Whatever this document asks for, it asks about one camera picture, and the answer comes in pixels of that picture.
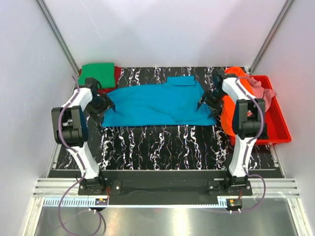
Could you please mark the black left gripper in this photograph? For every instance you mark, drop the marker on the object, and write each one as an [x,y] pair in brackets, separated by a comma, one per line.
[106,104]

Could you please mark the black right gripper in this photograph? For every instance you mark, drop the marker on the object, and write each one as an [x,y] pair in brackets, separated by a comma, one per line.
[215,108]

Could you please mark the blue t shirt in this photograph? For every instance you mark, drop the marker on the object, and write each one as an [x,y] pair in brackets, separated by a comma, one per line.
[171,103]

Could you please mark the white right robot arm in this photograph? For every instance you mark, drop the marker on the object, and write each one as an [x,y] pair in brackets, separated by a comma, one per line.
[238,169]

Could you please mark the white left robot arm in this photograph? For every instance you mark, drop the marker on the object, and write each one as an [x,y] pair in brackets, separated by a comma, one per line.
[71,130]

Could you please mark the dark red folded t shirt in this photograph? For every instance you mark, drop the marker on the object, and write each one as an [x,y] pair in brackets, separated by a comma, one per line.
[107,90]

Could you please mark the orange t shirt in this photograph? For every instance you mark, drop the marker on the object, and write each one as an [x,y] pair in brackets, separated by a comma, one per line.
[228,108]

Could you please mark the green folded t shirt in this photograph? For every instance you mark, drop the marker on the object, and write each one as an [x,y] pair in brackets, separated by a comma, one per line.
[103,72]

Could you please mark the pink t shirt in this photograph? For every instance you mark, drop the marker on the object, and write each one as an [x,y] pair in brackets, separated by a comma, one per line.
[259,91]

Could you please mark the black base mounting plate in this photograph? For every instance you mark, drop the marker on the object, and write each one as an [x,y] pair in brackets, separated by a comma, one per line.
[116,187]

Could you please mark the aluminium frame rail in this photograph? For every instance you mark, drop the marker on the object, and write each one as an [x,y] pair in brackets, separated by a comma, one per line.
[272,187]

